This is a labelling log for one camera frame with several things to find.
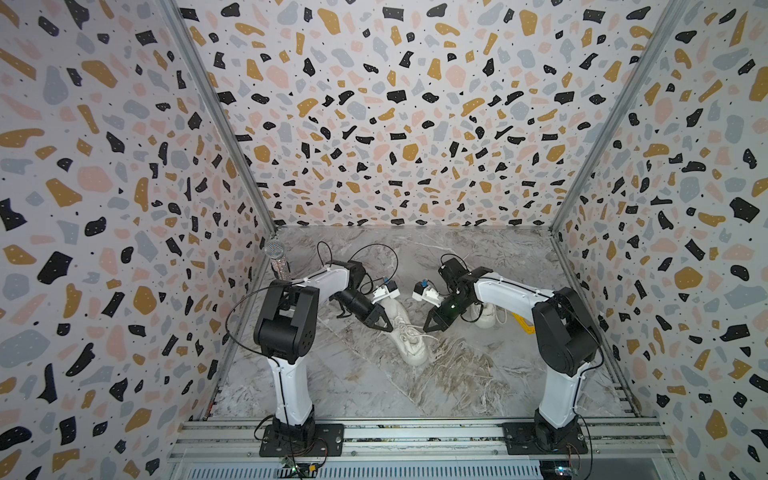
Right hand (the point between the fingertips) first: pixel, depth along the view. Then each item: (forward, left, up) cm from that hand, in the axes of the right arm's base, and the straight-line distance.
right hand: (426, 329), depth 88 cm
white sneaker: (-3, +5, +1) cm, 6 cm away
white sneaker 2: (+5, -18, +1) cm, 19 cm away
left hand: (-1, +11, +1) cm, 11 cm away
